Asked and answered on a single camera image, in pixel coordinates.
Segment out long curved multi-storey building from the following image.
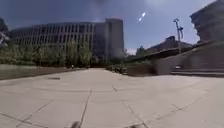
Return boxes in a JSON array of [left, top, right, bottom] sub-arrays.
[[9, 18, 125, 65]]

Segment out manhole cover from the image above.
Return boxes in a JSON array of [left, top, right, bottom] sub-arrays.
[[47, 76, 61, 81]]

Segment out lamp pole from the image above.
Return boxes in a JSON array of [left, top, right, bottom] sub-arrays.
[[172, 18, 185, 56]]

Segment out grey concrete wall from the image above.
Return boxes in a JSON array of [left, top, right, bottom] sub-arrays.
[[126, 41, 224, 77]]

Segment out grey concrete steps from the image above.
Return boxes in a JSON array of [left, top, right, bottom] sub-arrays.
[[169, 68, 224, 79]]

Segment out low sloped-roof building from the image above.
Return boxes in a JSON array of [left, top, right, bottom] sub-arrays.
[[145, 35, 193, 54]]

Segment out row of trees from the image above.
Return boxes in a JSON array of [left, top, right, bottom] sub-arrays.
[[0, 40, 94, 68]]

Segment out low dark bushes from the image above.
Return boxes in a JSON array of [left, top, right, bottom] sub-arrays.
[[105, 64, 129, 76]]

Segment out grey paved plaza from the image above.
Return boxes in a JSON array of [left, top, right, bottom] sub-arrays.
[[0, 67, 224, 128]]

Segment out dark high building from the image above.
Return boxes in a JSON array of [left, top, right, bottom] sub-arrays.
[[189, 0, 224, 43]]

